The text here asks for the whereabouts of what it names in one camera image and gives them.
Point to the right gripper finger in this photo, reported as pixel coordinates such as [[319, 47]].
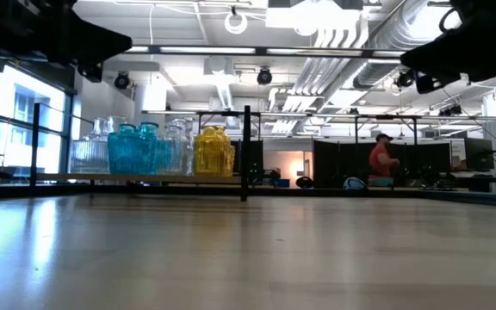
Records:
[[429, 56]]

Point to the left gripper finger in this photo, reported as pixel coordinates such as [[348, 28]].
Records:
[[101, 43]]

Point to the clear ribbed glass bottle vase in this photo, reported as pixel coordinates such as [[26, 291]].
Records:
[[99, 129]]

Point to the large teal glass vase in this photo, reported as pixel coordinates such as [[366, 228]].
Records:
[[125, 153]]

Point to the clear ribbed square glass vase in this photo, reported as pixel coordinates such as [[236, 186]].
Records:
[[89, 157]]

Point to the small teal glass vase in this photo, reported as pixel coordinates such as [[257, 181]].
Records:
[[150, 148]]

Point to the clear twisted conical glass vase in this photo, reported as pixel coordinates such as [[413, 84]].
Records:
[[190, 148]]

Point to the yellow ribbed glass bottle vase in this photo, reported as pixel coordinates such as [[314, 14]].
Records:
[[211, 150]]

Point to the yellow diamond textured glass vase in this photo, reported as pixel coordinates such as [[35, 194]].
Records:
[[232, 161]]

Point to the wooden shelf board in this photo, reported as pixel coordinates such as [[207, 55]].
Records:
[[179, 179]]

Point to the black ceiling spotlight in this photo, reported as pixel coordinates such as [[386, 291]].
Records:
[[264, 76], [122, 80]]

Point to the black computer monitor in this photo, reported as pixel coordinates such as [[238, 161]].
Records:
[[479, 154]]

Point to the person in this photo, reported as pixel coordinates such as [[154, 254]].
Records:
[[381, 161]]

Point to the black partition screen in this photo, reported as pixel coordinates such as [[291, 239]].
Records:
[[338, 163], [254, 150]]

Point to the blue white helmet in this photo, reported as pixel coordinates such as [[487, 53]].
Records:
[[353, 184]]

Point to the black round object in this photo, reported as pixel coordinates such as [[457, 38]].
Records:
[[304, 182]]

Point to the black background rig frame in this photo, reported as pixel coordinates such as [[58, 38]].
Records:
[[213, 113]]

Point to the black aluminium table frame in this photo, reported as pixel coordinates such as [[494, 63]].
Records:
[[403, 193]]

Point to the black ceiling light rail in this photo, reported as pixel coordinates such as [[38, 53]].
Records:
[[261, 51]]

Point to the black vertical frame post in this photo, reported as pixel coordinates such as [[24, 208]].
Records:
[[245, 150]]

